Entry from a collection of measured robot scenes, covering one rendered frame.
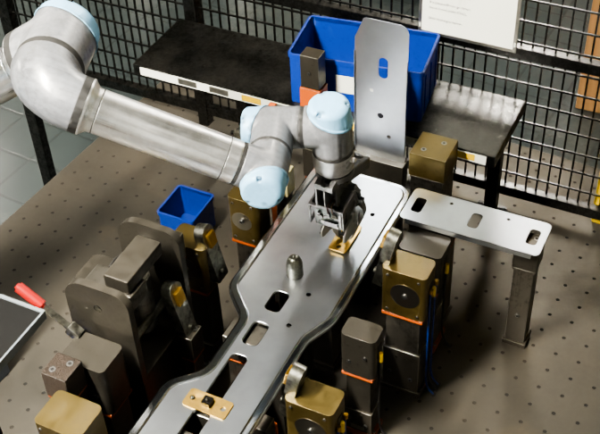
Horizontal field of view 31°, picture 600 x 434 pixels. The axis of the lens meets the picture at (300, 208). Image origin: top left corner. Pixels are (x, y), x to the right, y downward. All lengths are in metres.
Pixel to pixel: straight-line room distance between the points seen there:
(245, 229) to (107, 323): 0.45
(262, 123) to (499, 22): 0.72
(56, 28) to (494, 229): 0.93
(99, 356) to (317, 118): 0.55
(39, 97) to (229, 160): 0.31
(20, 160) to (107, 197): 1.37
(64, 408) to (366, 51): 0.92
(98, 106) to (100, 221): 0.97
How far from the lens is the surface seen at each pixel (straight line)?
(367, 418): 2.13
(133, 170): 2.81
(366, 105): 2.25
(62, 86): 1.73
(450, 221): 2.17
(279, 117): 1.85
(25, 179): 3.99
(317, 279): 2.05
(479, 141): 2.32
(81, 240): 2.64
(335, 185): 1.92
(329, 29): 2.49
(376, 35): 2.14
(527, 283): 2.22
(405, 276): 2.00
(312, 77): 2.30
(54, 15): 1.85
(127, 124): 1.74
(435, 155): 2.23
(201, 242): 2.02
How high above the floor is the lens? 2.47
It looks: 42 degrees down
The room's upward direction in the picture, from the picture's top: 3 degrees counter-clockwise
